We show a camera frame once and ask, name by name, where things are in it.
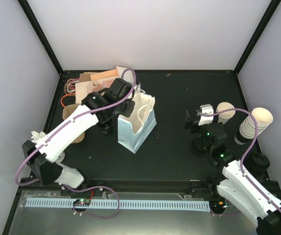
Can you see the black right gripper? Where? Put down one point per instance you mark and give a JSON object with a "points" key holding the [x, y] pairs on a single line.
{"points": [[187, 123]]}

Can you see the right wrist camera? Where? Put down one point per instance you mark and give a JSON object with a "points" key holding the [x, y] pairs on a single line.
{"points": [[205, 112]]}

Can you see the brown cardboard sleeve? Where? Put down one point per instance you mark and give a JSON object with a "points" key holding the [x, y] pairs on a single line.
{"points": [[85, 77]]}

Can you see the single white paper cup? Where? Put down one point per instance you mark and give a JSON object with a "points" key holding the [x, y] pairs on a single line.
{"points": [[225, 116]]}

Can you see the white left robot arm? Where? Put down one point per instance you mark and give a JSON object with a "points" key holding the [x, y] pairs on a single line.
{"points": [[97, 108]]}

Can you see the light blue paper bag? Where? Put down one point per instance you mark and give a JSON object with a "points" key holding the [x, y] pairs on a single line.
{"points": [[132, 131]]}

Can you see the black cup lid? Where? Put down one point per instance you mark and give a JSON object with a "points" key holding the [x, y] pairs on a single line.
{"points": [[200, 145]]}

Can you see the rubber bands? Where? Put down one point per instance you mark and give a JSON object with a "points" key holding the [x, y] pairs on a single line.
{"points": [[69, 89]]}

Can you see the light blue cable duct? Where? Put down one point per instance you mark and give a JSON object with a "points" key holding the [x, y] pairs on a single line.
{"points": [[201, 206]]}

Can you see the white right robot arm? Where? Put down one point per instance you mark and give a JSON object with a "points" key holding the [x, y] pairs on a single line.
{"points": [[235, 183]]}

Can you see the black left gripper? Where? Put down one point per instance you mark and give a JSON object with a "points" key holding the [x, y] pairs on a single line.
{"points": [[128, 112]]}

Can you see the white plastic cutlery pile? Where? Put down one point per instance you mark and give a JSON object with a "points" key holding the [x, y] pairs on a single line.
{"points": [[36, 137]]}

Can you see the black coffee cup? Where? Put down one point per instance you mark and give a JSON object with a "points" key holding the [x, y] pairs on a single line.
{"points": [[106, 128]]}

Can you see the stack of white paper cups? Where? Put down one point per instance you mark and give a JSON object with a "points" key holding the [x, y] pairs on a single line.
{"points": [[253, 125]]}

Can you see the illustrated greeting card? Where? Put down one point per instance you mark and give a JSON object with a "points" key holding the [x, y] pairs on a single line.
{"points": [[84, 88]]}

